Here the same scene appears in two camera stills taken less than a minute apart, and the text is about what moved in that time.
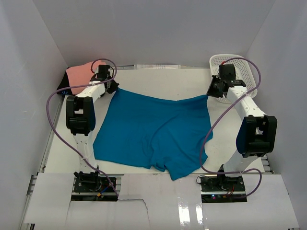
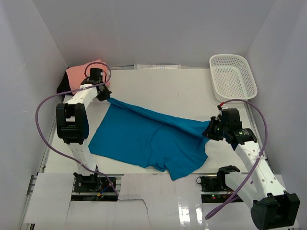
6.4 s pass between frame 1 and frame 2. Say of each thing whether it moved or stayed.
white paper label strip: stayed
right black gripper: moved
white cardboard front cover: stayed
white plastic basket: stayed
